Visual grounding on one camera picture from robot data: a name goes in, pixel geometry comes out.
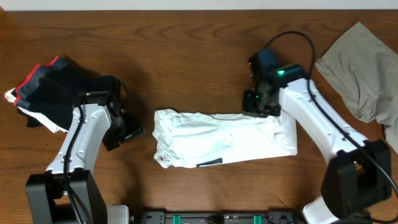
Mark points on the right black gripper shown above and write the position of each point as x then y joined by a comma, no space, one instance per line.
248,108

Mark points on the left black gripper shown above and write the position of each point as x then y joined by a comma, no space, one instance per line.
131,131

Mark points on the white t-shirt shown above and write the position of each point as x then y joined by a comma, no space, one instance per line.
195,139

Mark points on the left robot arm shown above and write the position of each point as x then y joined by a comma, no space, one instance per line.
67,192

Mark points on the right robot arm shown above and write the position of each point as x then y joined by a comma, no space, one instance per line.
358,173

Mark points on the black folded garment red trim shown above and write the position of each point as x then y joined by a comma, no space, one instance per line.
53,89

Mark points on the grey-olive garment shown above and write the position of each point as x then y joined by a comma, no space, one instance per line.
363,70

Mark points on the white folded garment under black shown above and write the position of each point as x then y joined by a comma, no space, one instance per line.
34,119

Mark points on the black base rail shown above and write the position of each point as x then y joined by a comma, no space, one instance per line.
225,217

